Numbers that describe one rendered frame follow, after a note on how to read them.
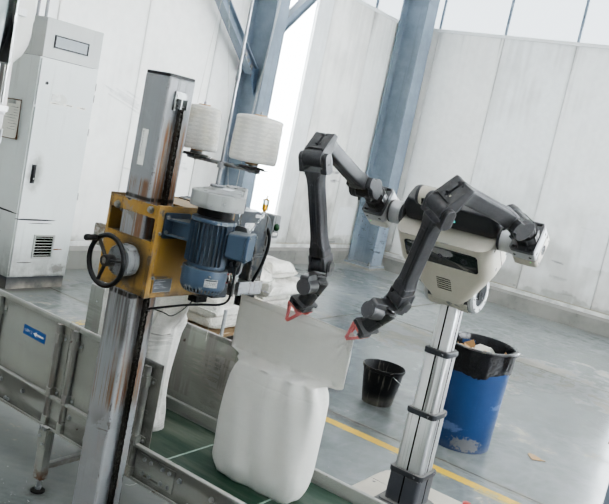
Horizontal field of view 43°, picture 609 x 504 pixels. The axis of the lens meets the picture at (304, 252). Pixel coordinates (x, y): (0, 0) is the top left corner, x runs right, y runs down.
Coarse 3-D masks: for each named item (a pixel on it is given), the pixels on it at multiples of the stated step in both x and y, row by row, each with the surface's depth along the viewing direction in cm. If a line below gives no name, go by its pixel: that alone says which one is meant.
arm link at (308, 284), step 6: (330, 264) 264; (312, 270) 270; (330, 270) 264; (300, 276) 261; (306, 276) 260; (312, 276) 261; (318, 276) 263; (324, 276) 265; (330, 276) 266; (300, 282) 261; (306, 282) 259; (312, 282) 260; (300, 288) 261; (306, 288) 259; (312, 288) 260; (318, 288) 263; (306, 294) 260
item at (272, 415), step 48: (240, 336) 287; (288, 336) 274; (336, 336) 265; (240, 384) 277; (288, 384) 267; (336, 384) 265; (240, 432) 277; (288, 432) 266; (240, 480) 279; (288, 480) 267
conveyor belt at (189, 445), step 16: (176, 416) 329; (160, 432) 309; (176, 432) 312; (192, 432) 316; (208, 432) 319; (160, 448) 295; (176, 448) 298; (192, 448) 301; (208, 448) 304; (192, 464) 287; (208, 464) 289; (208, 480) 277; (224, 480) 279; (240, 496) 270; (256, 496) 272; (304, 496) 280; (320, 496) 282; (336, 496) 285
